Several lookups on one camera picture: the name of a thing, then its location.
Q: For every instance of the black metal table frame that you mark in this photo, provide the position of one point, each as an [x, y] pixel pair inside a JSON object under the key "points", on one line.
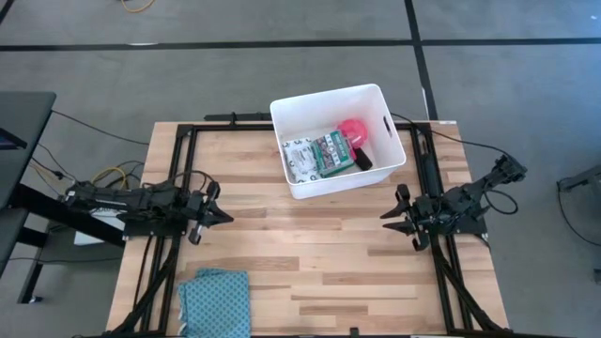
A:
{"points": [[185, 145]]}

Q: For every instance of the teal patterned cloth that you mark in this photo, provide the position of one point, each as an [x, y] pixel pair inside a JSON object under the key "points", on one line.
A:
{"points": [[216, 305]]}

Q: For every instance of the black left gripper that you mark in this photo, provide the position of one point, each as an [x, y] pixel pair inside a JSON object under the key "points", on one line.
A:
{"points": [[202, 206]]}

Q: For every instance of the dark grey desk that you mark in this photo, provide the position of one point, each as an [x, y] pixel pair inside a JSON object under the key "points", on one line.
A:
{"points": [[23, 141]]}

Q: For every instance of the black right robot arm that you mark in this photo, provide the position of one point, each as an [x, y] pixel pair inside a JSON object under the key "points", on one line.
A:
{"points": [[474, 197]]}

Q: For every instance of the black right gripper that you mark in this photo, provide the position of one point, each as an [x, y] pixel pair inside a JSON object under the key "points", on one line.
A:
{"points": [[422, 211]]}

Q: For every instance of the black cylindrical object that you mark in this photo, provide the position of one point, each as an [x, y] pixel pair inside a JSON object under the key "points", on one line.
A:
{"points": [[363, 159]]}

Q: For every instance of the grey furniture piece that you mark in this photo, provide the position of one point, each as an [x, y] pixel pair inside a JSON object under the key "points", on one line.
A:
{"points": [[582, 178]]}

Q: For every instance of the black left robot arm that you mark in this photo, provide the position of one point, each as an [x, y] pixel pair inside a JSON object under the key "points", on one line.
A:
{"points": [[131, 202]]}

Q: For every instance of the white perforated plastic basket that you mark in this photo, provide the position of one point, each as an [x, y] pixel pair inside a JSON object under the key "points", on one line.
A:
{"points": [[300, 117]]}

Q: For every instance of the white box under arm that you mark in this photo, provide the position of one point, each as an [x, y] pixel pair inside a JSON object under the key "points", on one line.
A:
{"points": [[96, 232]]}

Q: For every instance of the white packet with blue print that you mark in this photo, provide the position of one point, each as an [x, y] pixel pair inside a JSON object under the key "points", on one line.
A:
{"points": [[300, 159]]}

